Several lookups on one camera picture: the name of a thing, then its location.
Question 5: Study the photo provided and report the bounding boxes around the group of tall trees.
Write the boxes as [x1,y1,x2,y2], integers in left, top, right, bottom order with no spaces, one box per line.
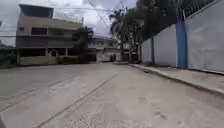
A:
[109,0,178,63]

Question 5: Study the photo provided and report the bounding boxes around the multi-storey beige building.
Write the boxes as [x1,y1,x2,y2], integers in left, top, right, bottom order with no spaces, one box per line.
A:
[14,3,84,67]

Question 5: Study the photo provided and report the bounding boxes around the tree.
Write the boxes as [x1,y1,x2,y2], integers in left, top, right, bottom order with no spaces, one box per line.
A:
[72,25,96,64]

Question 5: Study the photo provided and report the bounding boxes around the overhead wires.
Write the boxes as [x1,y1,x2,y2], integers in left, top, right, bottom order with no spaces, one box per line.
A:
[0,0,134,39]

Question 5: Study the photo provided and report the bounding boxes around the white building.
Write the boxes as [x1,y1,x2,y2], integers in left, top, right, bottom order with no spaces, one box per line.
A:
[87,35,124,64]

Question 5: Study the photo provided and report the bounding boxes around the grey concrete road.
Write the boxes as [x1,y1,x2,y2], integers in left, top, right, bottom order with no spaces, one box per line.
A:
[0,62,224,128]

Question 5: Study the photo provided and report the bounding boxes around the concrete pavement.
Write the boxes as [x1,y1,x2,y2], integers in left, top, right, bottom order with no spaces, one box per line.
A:
[128,63,224,96]

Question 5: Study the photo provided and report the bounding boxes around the wire mesh fence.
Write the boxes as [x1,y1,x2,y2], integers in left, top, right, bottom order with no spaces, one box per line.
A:
[173,0,216,21]

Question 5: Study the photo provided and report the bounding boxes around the white wall with blue pillars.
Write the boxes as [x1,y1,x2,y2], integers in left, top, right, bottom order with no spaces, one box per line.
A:
[138,0,224,75]

